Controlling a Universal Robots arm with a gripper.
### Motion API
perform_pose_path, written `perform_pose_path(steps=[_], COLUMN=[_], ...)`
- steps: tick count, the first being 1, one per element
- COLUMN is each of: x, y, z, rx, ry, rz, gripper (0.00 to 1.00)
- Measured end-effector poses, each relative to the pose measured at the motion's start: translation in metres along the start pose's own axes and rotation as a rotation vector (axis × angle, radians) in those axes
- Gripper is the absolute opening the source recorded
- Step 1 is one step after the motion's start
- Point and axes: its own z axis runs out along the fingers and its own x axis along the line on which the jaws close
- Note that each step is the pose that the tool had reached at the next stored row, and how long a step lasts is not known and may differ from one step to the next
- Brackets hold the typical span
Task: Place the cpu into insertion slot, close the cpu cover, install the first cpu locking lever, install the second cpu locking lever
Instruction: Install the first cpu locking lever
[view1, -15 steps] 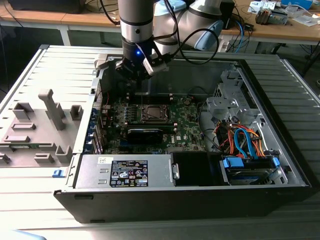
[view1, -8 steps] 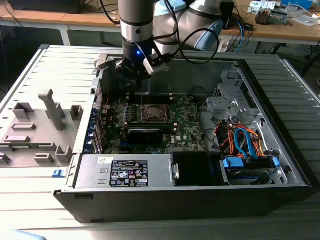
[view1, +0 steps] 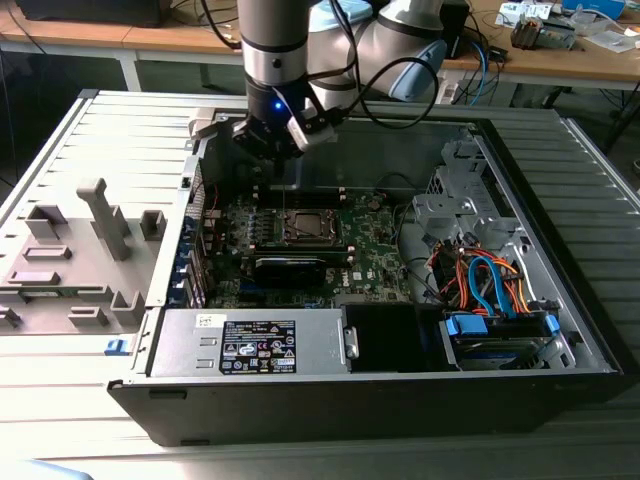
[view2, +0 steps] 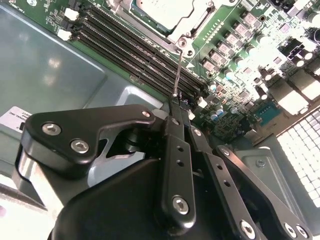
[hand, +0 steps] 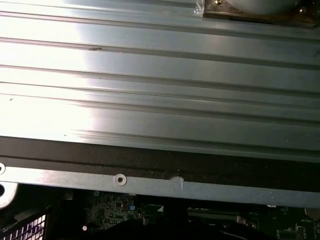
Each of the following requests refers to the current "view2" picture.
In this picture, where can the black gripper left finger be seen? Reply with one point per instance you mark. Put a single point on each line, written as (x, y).
(62, 130)

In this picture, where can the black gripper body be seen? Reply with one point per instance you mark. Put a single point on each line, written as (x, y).
(120, 200)

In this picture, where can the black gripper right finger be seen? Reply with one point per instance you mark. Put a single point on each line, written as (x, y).
(225, 175)

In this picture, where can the metal CPU locking lever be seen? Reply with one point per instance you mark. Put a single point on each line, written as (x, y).
(178, 72)

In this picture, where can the metal socket cover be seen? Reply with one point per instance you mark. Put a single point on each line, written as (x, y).
(180, 31)

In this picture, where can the silver CPU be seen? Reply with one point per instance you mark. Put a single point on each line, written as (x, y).
(162, 10)

